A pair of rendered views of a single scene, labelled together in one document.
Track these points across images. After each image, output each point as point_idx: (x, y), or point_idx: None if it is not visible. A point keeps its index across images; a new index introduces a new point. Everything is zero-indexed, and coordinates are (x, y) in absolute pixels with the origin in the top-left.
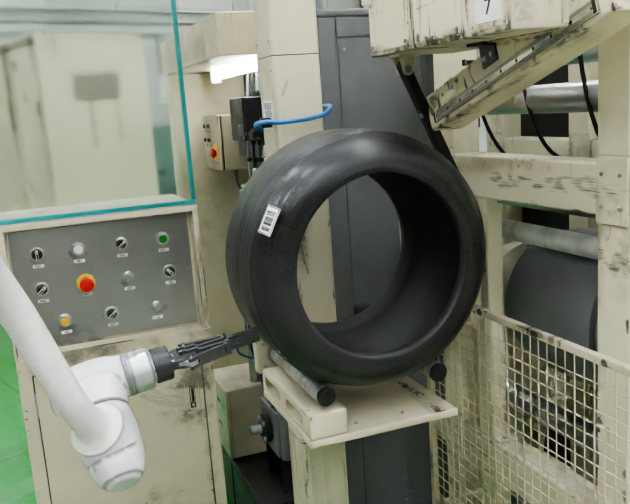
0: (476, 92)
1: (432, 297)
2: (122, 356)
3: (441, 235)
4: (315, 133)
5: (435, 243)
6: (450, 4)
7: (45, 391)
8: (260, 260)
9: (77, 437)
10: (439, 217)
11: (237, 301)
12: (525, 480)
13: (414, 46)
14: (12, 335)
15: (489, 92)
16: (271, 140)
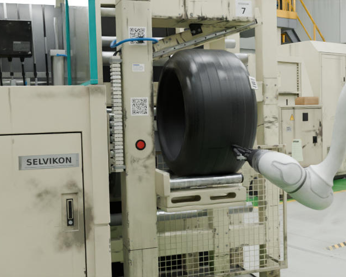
0: (188, 45)
1: (177, 145)
2: (271, 151)
3: (169, 114)
4: (194, 49)
5: (166, 119)
6: (218, 5)
7: None
8: (254, 102)
9: (332, 176)
10: (169, 105)
11: (217, 134)
12: (166, 244)
13: (187, 18)
14: None
15: (195, 46)
16: (139, 51)
